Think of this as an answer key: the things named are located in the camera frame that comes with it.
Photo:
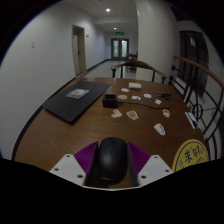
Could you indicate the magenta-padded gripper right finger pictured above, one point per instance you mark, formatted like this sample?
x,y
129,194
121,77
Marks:
x,y
146,166

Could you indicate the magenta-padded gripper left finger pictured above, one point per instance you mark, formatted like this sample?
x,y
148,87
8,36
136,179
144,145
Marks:
x,y
79,160

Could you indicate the black computer mouse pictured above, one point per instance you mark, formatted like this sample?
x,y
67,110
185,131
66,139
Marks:
x,y
112,160

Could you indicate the round yellow mouse pad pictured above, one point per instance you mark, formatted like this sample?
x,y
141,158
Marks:
x,y
190,155

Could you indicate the long white sticker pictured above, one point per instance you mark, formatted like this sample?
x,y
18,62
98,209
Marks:
x,y
159,129

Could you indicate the red and white sticker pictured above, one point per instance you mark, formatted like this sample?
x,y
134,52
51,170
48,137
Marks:
x,y
166,113

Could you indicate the black flat laptop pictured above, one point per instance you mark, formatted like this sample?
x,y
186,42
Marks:
x,y
75,101

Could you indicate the orange heart-shaped sticker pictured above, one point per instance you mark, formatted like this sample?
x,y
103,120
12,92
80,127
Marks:
x,y
116,114

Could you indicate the white flat card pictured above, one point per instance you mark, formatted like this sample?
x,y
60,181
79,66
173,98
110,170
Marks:
x,y
192,120

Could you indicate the white label sticker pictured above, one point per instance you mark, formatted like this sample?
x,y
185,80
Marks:
x,y
77,93

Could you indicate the small black charger dock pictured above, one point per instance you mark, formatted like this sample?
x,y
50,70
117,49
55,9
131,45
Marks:
x,y
109,100

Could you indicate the small black key bundle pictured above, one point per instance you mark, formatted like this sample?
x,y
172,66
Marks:
x,y
165,96

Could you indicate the small orange sticker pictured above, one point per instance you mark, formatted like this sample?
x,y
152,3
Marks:
x,y
122,97

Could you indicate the black railing with wooden handrail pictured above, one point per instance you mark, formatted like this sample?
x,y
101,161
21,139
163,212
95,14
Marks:
x,y
200,110

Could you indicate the small white box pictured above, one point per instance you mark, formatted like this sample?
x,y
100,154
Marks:
x,y
135,85

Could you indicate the wooden armchair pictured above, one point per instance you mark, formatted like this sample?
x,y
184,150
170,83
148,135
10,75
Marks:
x,y
138,63

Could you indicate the pale side door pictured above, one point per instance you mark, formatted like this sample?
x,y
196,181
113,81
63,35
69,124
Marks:
x,y
79,50

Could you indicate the dark window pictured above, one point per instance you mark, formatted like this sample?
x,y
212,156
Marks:
x,y
193,63

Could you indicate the glass double door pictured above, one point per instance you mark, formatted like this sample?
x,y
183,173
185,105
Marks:
x,y
120,49

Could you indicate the green exit sign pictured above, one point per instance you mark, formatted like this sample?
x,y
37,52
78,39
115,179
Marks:
x,y
119,33

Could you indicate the ceiling lights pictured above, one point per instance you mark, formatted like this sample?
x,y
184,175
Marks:
x,y
108,10

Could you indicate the white wall switch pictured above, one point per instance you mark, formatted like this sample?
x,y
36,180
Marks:
x,y
33,45

